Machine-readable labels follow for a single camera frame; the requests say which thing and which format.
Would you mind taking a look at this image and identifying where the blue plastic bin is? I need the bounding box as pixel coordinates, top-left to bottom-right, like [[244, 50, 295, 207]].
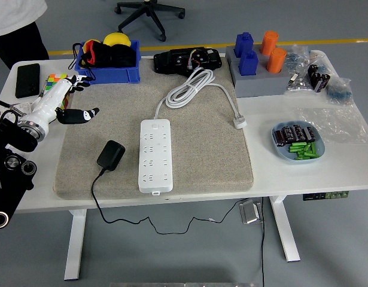
[[74, 39, 142, 86]]

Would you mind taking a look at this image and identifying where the clear bag of black capacitors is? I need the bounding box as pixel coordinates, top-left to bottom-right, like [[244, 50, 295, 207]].
[[308, 62, 333, 92]]

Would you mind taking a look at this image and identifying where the blue square block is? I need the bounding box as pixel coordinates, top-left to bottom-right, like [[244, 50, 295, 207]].
[[239, 50, 259, 76], [235, 32, 254, 58]]

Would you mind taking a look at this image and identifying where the person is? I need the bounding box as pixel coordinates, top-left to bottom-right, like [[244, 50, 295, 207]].
[[0, 0, 50, 71]]

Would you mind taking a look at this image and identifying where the orange cylinder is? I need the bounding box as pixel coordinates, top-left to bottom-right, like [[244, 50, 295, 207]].
[[266, 47, 288, 74], [260, 30, 279, 56]]

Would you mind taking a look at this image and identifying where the clear bag of silver parts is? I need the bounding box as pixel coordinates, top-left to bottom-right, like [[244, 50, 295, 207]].
[[284, 73, 315, 96]]

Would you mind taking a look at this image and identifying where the red yellow cloth pouch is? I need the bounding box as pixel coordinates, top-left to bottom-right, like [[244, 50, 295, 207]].
[[72, 38, 110, 81]]

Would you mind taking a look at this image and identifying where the white power strip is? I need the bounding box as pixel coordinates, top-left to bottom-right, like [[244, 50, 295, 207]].
[[138, 118, 174, 197]]

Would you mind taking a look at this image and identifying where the black floor cable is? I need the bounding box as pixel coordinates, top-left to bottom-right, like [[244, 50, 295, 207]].
[[260, 196, 267, 287]]

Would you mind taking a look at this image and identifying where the white table leg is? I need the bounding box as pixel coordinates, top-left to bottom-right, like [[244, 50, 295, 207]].
[[269, 196, 301, 263], [64, 207, 88, 281]]

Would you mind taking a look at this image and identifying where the black cloth pouch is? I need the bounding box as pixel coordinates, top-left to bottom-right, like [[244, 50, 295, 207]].
[[102, 44, 137, 68]]

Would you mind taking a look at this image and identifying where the empty clear plastic bag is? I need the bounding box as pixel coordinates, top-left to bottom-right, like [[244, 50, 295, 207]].
[[297, 106, 368, 144]]

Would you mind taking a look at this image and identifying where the light blue plate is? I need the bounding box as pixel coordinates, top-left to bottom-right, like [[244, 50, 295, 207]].
[[271, 120, 326, 165]]

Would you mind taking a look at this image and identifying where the black plug adapter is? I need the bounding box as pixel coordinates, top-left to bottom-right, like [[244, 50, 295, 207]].
[[96, 139, 126, 172]]

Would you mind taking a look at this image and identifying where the clear bag of blue parts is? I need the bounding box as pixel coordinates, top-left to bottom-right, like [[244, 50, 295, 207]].
[[326, 77, 355, 106], [287, 44, 312, 71]]

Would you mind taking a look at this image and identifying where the yellow ball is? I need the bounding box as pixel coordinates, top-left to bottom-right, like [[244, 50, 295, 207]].
[[103, 32, 131, 47]]

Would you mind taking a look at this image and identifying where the grey-brown mat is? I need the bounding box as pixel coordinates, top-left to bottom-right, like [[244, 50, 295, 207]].
[[53, 56, 255, 200]]

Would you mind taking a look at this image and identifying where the black smartphone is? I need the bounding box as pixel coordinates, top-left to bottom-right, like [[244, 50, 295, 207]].
[[15, 63, 41, 99]]

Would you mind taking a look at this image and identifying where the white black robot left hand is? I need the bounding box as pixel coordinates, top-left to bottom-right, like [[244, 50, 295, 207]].
[[29, 74, 100, 133]]

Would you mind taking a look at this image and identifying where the black table control panel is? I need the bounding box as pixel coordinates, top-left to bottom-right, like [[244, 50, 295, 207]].
[[302, 190, 350, 201]]

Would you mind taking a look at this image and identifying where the white power strip cable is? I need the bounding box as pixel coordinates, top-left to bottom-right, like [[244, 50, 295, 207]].
[[153, 67, 248, 130]]

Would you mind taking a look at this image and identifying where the thin black adapter cord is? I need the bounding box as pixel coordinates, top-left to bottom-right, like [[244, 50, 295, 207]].
[[90, 167, 247, 235]]

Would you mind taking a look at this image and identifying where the colourful puzzle cube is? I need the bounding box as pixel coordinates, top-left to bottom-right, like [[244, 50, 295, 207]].
[[39, 73, 73, 111]]

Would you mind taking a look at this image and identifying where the black electronic device with wires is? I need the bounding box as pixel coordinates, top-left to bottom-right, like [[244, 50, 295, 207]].
[[153, 47, 223, 75]]

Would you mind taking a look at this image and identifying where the silver floor socket box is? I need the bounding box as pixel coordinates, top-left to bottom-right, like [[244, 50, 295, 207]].
[[239, 199, 264, 225]]

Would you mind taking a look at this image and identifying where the black office chair base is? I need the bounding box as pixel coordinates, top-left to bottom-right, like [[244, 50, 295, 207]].
[[114, 0, 187, 42]]

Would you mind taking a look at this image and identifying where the grey block holder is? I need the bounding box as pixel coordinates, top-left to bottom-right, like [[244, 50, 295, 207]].
[[231, 58, 289, 99], [225, 44, 270, 63]]

